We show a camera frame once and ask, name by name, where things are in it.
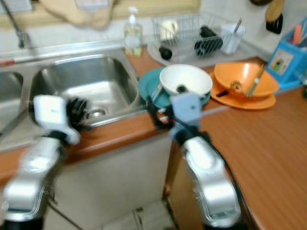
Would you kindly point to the blue chopstick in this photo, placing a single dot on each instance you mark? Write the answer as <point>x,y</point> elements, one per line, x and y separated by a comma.
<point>156,93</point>

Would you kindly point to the teal plate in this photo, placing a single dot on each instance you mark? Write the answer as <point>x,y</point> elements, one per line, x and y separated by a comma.
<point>147,86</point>

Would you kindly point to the white bowl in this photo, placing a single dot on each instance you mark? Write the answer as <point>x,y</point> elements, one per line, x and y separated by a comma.
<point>172,76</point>

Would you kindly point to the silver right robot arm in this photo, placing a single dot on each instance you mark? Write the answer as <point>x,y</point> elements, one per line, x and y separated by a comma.
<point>208,172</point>

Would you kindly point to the stainless steel double sink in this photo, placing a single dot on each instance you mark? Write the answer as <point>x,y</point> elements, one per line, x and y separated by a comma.
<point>76,81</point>

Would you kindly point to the grey drain tray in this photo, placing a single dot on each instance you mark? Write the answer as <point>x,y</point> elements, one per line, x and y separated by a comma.
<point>187,61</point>

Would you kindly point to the black strip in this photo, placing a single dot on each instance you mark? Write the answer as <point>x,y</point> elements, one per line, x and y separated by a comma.
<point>221,93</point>

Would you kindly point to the white cabinet door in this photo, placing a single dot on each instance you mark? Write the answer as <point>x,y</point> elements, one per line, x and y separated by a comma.
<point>115,177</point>

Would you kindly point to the brown cabinet door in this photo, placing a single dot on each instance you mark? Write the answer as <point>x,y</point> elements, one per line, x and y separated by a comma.
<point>182,201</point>

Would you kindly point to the orange plate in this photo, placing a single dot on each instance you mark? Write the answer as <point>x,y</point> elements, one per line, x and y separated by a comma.
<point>244,103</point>

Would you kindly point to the floral soap pump bottle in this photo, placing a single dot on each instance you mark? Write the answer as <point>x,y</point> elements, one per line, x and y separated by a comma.
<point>133,36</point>

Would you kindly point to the cream mug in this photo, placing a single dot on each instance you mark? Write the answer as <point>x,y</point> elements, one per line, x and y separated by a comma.
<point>168,29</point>

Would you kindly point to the red stick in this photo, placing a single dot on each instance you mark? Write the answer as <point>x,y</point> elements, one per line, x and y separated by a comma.
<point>5,62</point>

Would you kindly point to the orange bowl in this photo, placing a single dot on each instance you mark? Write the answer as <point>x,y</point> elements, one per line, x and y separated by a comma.
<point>240,72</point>

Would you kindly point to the green patterned utensil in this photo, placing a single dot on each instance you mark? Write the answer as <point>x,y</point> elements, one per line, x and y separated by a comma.
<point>255,86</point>

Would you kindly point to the metal faucet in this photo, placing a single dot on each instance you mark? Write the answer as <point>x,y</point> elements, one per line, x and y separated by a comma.
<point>19,31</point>

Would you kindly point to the white cutlery cup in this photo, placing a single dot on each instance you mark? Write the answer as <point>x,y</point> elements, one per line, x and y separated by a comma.
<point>232,40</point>

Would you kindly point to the clear container with blue rim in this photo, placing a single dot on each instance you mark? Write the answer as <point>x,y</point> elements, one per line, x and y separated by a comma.
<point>95,4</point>

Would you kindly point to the utensil in cutlery cup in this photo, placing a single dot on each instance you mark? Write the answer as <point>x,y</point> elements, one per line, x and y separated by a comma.
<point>238,26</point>

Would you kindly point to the grey ribbed sill item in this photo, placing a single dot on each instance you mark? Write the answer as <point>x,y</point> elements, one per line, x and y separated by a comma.
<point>20,5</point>

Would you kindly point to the blue box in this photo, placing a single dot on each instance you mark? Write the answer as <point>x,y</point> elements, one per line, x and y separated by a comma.
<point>285,62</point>

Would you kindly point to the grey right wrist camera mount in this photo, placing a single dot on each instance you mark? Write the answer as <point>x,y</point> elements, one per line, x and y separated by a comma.
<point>187,105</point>

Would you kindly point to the wooden window frame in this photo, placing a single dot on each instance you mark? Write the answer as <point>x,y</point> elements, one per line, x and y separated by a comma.
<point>172,7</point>

